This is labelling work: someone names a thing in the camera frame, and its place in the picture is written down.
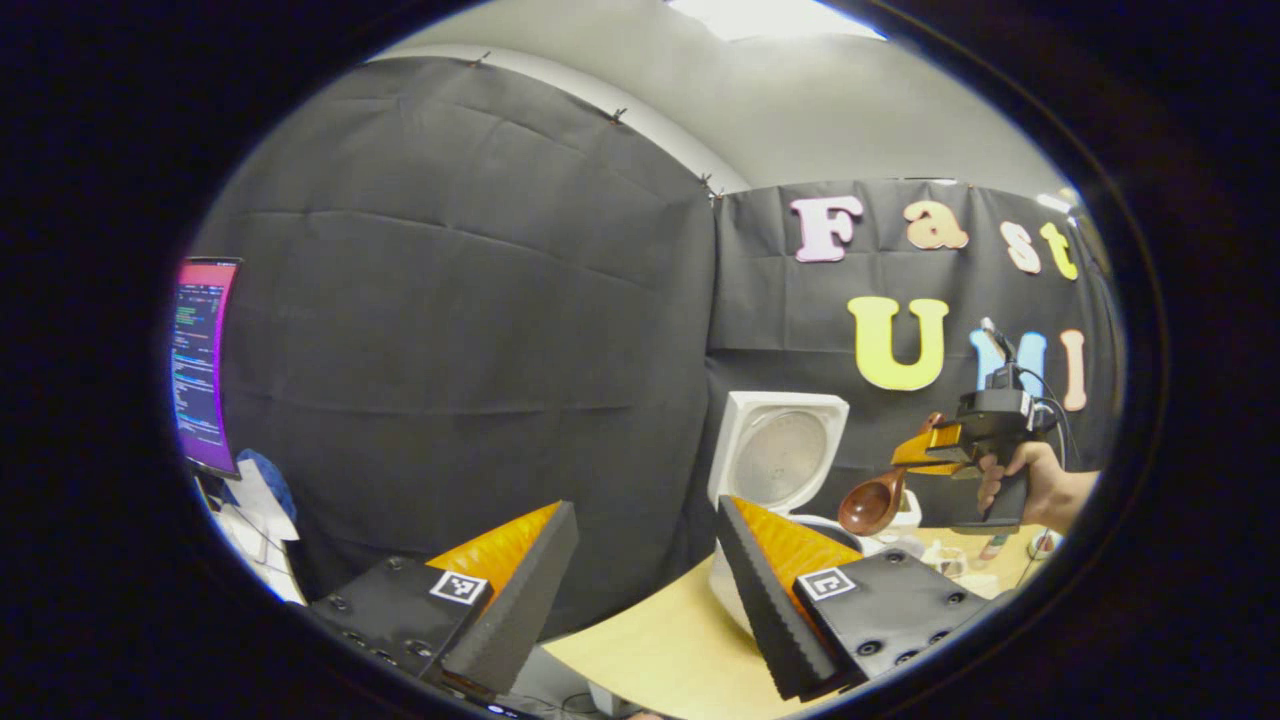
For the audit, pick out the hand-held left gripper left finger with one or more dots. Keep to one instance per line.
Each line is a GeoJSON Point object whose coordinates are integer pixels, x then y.
{"type": "Point", "coordinates": [520, 590]}

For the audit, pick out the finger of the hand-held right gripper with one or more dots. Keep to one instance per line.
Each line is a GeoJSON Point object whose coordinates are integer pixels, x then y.
{"type": "Point", "coordinates": [925, 452]}

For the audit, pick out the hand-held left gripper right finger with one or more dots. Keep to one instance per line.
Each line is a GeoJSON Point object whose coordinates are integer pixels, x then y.
{"type": "Point", "coordinates": [765, 600]}

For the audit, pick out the brown wooden spoon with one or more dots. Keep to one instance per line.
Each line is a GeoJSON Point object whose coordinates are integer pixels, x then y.
{"type": "Point", "coordinates": [870, 505]}

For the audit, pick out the white rice cooker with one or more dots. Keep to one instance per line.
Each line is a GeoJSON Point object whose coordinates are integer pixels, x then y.
{"type": "Point", "coordinates": [775, 450]}

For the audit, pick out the clear plastic water bottle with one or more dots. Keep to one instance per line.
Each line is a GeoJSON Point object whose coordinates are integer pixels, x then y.
{"type": "Point", "coordinates": [997, 547]}

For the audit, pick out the pale green plate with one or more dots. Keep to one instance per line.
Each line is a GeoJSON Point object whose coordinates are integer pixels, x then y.
{"type": "Point", "coordinates": [1046, 545]}

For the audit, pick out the small ceiling light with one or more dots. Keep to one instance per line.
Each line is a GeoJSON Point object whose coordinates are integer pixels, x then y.
{"type": "Point", "coordinates": [1055, 202]}

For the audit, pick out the blue cloth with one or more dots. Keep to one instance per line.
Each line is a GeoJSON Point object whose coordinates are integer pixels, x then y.
{"type": "Point", "coordinates": [268, 480]}

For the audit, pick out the computer monitor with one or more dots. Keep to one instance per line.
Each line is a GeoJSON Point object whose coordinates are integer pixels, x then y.
{"type": "Point", "coordinates": [200, 370]}

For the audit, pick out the large ceiling light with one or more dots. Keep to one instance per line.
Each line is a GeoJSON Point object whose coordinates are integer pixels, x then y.
{"type": "Point", "coordinates": [775, 15]}

